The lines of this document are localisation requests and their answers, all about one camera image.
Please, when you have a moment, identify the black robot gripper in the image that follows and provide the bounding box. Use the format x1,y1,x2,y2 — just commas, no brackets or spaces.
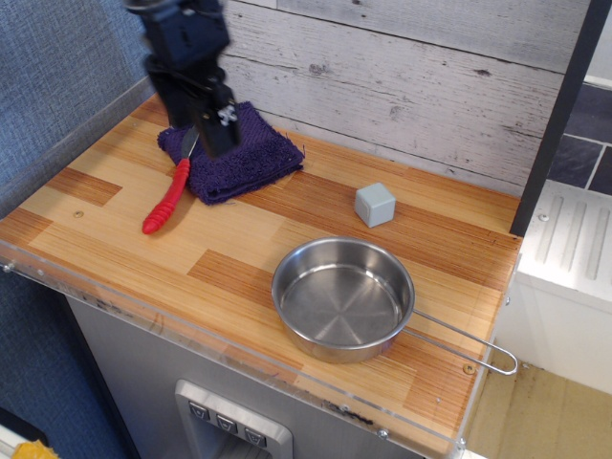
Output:
124,1,241,158

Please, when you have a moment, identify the pale blue cube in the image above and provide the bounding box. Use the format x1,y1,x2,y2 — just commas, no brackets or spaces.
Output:
355,183,396,228

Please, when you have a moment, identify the purple folded towel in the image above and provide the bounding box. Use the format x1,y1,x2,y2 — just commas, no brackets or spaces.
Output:
170,101,304,206

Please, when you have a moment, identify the stainless steel pan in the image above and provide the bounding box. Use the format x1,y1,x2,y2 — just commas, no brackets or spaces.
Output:
271,236,519,376

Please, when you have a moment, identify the clear acrylic edge guard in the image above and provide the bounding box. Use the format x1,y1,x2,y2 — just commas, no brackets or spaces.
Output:
0,240,522,455

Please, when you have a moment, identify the silver dispenser button panel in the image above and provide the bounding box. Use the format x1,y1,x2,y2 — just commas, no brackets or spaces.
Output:
175,380,294,458

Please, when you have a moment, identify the yellow object at corner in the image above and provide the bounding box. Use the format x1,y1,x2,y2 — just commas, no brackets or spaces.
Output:
11,441,59,459

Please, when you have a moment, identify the white ribbed side cabinet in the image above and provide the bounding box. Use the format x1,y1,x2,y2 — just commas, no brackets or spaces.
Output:
495,181,611,393

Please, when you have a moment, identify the red handled fork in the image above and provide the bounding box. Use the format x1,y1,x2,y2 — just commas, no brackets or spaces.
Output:
142,127,199,234

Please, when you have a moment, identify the dark right frame post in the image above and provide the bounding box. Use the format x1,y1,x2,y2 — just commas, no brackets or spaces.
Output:
510,0,611,237

